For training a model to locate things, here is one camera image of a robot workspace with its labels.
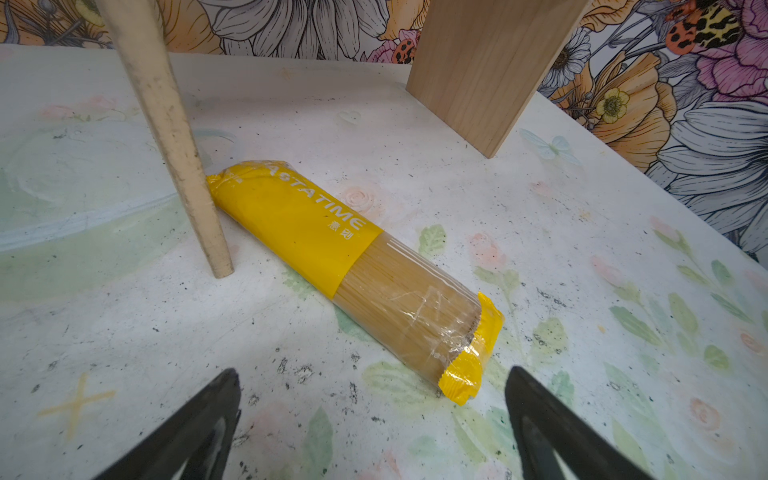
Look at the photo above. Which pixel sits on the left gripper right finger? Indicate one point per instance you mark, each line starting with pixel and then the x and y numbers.
pixel 547 431

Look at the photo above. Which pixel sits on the yellow spaghetti bag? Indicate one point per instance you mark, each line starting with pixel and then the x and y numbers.
pixel 426 318

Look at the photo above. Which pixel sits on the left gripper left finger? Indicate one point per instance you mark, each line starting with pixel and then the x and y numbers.
pixel 193 443

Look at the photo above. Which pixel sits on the wooden two-tier shelf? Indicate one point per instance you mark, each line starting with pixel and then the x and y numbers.
pixel 477 66

